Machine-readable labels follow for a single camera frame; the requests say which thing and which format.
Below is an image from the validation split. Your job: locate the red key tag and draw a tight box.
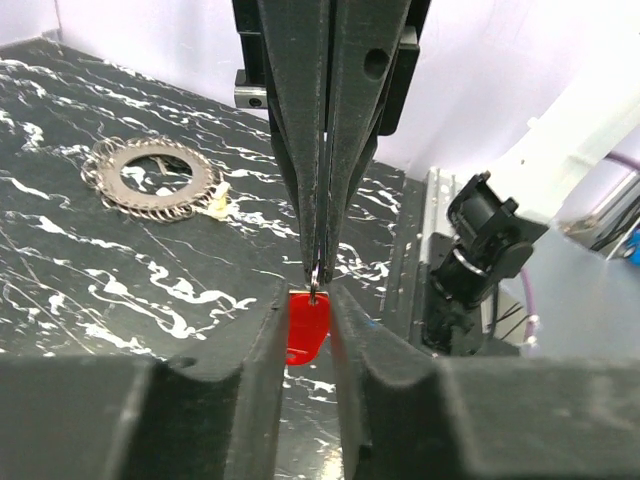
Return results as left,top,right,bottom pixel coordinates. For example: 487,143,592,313
286,291,330,366

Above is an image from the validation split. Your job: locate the cream key tag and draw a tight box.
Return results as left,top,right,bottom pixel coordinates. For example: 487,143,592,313
207,181,230,220

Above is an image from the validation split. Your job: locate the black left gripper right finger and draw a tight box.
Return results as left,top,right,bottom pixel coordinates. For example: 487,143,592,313
329,285,639,479

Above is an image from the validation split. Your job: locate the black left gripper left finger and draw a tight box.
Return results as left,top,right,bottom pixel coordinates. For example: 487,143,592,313
1,280,289,479

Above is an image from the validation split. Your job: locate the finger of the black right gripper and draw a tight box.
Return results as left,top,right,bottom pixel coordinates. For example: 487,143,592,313
258,1,330,278
322,1,410,285

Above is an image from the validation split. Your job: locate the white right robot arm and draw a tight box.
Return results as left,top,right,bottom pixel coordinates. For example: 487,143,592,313
257,1,639,287

